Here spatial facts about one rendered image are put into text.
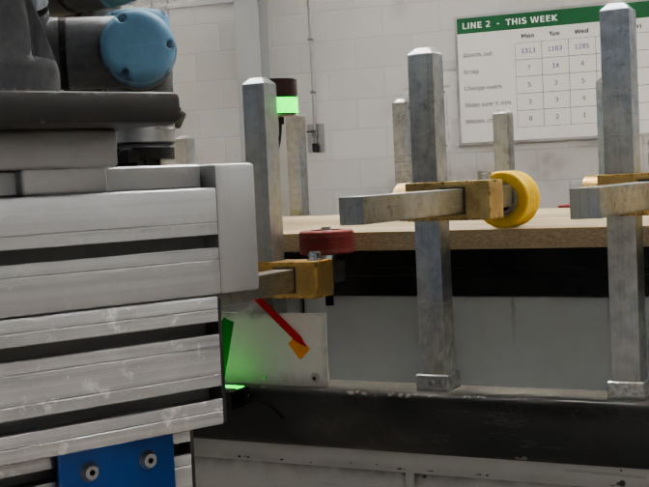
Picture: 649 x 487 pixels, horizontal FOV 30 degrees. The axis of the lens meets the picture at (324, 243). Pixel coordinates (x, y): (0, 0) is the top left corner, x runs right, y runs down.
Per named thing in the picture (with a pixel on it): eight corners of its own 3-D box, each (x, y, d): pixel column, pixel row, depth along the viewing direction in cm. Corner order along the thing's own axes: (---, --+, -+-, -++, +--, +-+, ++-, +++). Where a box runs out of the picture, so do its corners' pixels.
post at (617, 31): (641, 406, 144) (628, 0, 142) (612, 405, 146) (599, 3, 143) (648, 401, 147) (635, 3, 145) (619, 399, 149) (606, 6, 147)
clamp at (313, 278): (317, 299, 163) (316, 261, 163) (232, 298, 169) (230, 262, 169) (336, 294, 168) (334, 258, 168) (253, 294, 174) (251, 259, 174)
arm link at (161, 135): (133, 114, 142) (191, 109, 138) (135, 153, 142) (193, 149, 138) (93, 111, 135) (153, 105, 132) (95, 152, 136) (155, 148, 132)
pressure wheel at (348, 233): (341, 308, 171) (337, 227, 171) (292, 308, 175) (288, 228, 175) (366, 302, 178) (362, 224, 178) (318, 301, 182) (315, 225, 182)
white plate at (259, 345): (327, 387, 163) (324, 313, 162) (168, 381, 175) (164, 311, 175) (329, 386, 163) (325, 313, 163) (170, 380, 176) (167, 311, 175)
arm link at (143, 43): (67, 86, 120) (72, 96, 131) (180, 82, 122) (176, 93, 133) (62, 7, 120) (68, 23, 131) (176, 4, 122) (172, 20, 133)
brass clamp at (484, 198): (489, 219, 150) (488, 179, 150) (390, 222, 157) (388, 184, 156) (505, 217, 156) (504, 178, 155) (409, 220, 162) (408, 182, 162)
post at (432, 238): (447, 420, 156) (432, 45, 154) (422, 418, 158) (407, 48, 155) (457, 415, 159) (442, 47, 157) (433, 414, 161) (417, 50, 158)
